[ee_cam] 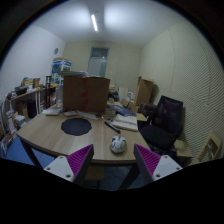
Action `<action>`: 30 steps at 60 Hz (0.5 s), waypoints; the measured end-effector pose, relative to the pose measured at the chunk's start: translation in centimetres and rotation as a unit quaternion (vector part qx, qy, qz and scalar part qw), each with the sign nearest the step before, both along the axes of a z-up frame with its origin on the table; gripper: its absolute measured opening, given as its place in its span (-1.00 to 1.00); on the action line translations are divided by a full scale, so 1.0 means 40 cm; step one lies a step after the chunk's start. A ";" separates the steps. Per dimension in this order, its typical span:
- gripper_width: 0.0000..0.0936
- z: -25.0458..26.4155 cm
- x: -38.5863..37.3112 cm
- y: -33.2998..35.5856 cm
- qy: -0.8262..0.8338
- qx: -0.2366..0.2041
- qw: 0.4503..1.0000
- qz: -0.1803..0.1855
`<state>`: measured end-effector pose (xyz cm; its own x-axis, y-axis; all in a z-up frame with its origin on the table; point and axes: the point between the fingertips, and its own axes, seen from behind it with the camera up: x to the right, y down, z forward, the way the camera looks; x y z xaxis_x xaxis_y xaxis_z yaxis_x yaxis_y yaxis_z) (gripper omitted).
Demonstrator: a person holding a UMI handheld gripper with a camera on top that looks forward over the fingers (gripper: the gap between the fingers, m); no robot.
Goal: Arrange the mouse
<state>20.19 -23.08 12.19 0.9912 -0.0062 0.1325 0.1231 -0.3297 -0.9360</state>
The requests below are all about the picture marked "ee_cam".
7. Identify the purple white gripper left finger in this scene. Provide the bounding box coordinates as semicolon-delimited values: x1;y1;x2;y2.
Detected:
44;144;94;185

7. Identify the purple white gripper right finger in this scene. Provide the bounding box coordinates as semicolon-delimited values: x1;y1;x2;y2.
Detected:
134;144;182;183

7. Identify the round dark mouse pad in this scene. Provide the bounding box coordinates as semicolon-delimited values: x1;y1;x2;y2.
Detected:
61;118;92;136

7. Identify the white black computer mouse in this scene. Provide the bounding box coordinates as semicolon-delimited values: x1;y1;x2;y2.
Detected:
109;136;126;153

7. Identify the black mesh office chair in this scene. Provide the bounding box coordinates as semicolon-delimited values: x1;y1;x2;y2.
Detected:
139;96;183;153

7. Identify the open white notebook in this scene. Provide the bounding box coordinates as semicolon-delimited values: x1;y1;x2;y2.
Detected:
112;114;138;131

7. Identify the wooden table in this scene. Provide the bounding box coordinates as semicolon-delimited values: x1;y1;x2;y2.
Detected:
16;105;152;190

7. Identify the black marker pen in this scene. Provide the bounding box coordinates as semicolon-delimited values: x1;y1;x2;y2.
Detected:
104;121;121;134

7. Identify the light wooden chair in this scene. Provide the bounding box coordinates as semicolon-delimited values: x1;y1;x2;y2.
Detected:
191;131;222;165

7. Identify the blue book on table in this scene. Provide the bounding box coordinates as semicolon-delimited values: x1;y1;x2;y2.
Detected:
112;105;135;117

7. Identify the large brown cardboard box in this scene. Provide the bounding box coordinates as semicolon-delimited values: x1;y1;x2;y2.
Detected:
63;76;110;113

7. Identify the clear plastic bottle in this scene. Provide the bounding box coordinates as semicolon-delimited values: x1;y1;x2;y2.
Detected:
56;85;63;107

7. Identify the wooden shelf desk left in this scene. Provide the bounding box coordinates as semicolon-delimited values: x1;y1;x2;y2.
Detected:
6;87;48;118

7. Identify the blue colourful box on shelf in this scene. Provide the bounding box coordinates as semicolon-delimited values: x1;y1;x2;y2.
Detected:
52;58;72;74

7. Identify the grey door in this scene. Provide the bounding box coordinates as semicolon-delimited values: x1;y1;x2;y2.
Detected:
88;47;109;77

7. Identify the ceiling fluorescent light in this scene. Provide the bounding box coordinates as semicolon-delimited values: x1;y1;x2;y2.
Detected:
91;14;98;32

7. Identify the open cardboard box by wall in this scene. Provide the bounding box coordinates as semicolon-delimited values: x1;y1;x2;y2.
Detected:
134;77;154;106

